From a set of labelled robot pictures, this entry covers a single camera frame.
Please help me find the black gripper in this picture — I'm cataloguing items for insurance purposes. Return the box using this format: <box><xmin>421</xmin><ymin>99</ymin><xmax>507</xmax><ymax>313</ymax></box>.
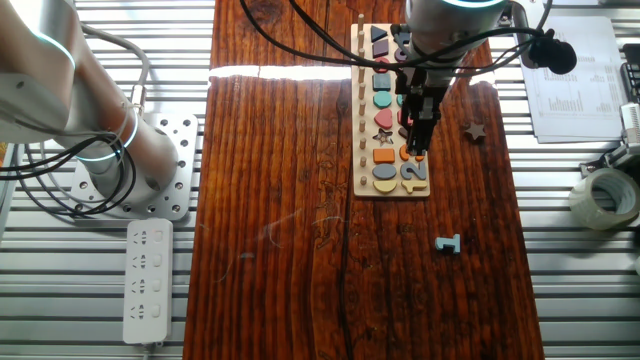
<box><xmin>394</xmin><ymin>67</ymin><xmax>444</xmax><ymax>157</ymax></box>

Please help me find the brown star piece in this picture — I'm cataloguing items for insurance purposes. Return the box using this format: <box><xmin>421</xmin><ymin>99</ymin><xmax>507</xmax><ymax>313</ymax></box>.
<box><xmin>463</xmin><ymin>121</ymin><xmax>488</xmax><ymax>143</ymax></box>

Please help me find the wooden shape puzzle board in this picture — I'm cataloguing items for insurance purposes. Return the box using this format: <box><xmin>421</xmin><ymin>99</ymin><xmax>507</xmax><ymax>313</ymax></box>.
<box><xmin>349</xmin><ymin>13</ymin><xmax>432</xmax><ymax>199</ymax></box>

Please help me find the orange number three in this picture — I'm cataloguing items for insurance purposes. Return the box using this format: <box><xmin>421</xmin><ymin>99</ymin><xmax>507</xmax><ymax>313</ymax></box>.
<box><xmin>398</xmin><ymin>143</ymin><xmax>426</xmax><ymax>163</ymax></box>

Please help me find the grey-blue number two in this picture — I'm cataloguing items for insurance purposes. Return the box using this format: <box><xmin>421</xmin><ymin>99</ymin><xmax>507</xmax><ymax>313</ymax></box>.
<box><xmin>399</xmin><ymin>161</ymin><xmax>429</xmax><ymax>182</ymax></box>

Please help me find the pink heart piece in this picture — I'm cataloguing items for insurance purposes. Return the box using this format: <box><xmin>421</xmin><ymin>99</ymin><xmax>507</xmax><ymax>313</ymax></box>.
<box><xmin>373</xmin><ymin>108</ymin><xmax>395</xmax><ymax>131</ymax></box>

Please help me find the grey-blue oval piece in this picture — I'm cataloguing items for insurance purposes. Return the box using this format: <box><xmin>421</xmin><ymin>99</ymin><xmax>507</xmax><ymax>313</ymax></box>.
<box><xmin>371</xmin><ymin>163</ymin><xmax>398</xmax><ymax>181</ymax></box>

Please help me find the cream number one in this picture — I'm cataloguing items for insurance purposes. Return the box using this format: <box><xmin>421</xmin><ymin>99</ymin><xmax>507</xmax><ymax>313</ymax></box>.
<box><xmin>400</xmin><ymin>179</ymin><xmax>430</xmax><ymax>195</ymax></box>

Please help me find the light blue number one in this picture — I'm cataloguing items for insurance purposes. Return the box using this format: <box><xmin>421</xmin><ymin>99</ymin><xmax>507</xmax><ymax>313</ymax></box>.
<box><xmin>434</xmin><ymin>233</ymin><xmax>462</xmax><ymax>256</ymax></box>

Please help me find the black round plug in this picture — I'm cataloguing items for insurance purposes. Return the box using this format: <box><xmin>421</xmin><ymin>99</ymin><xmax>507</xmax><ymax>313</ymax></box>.
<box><xmin>528</xmin><ymin>35</ymin><xmax>579</xmax><ymax>76</ymax></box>

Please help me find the printed paper sheet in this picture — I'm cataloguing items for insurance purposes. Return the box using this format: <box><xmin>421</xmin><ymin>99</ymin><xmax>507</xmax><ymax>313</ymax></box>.
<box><xmin>514</xmin><ymin>14</ymin><xmax>629</xmax><ymax>145</ymax></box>

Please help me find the clear tape roll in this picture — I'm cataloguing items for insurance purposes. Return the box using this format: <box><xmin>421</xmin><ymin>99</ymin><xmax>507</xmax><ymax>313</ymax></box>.
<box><xmin>568</xmin><ymin>167</ymin><xmax>640</xmax><ymax>231</ymax></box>

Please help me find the grey metal clamp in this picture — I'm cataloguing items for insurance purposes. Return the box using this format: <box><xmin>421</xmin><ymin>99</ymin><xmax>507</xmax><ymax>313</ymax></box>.
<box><xmin>579</xmin><ymin>143</ymin><xmax>640</xmax><ymax>179</ymax></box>

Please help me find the black keyboard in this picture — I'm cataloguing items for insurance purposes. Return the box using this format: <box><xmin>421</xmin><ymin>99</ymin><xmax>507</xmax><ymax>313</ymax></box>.
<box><xmin>621</xmin><ymin>43</ymin><xmax>640</xmax><ymax>104</ymax></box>

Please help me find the white power strip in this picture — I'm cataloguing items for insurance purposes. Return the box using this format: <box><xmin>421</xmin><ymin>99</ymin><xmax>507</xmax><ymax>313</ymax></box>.
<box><xmin>122</xmin><ymin>217</ymin><xmax>175</xmax><ymax>347</ymax></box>

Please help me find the black cable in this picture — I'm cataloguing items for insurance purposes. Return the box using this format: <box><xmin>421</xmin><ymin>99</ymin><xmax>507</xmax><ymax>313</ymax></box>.
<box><xmin>0</xmin><ymin>132</ymin><xmax>137</xmax><ymax>219</ymax></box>
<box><xmin>287</xmin><ymin>0</ymin><xmax>554</xmax><ymax>71</ymax></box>
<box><xmin>238</xmin><ymin>0</ymin><xmax>551</xmax><ymax>71</ymax></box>

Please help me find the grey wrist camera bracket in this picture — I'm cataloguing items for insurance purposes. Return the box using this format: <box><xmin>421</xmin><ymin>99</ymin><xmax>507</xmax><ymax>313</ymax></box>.
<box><xmin>508</xmin><ymin>0</ymin><xmax>540</xmax><ymax>70</ymax></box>

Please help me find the silver ribbed camera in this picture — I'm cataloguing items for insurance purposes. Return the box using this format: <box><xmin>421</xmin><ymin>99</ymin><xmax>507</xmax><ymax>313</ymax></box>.
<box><xmin>620</xmin><ymin>102</ymin><xmax>640</xmax><ymax>147</ymax></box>

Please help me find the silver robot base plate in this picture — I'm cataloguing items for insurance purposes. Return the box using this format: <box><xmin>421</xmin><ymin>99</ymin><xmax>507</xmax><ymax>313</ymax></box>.
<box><xmin>69</xmin><ymin>112</ymin><xmax>200</xmax><ymax>221</ymax></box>

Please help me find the grey cable with metal connector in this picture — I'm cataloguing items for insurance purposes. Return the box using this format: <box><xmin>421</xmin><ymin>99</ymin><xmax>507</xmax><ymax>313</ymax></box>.
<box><xmin>79</xmin><ymin>22</ymin><xmax>152</xmax><ymax>119</ymax></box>

